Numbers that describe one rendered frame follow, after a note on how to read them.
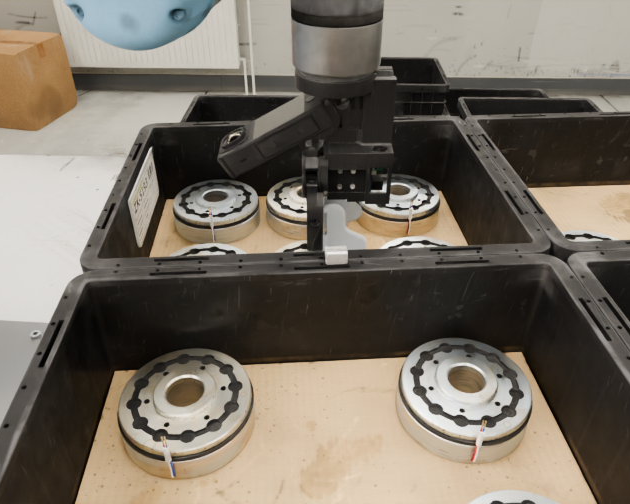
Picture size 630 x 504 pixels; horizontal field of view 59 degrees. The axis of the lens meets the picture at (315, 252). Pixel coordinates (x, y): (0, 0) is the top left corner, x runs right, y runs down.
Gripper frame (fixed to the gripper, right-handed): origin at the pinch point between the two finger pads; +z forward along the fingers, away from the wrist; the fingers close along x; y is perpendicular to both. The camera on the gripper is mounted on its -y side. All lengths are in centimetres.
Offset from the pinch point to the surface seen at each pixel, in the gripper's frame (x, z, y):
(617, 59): 281, 64, 182
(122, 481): -24.6, 2.1, -14.1
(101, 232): -6.8, -7.9, -18.6
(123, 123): 241, 86, -100
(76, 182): 45, 15, -43
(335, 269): -12.5, -7.9, 1.8
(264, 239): 6.5, 2.1, -5.5
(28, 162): 53, 15, -56
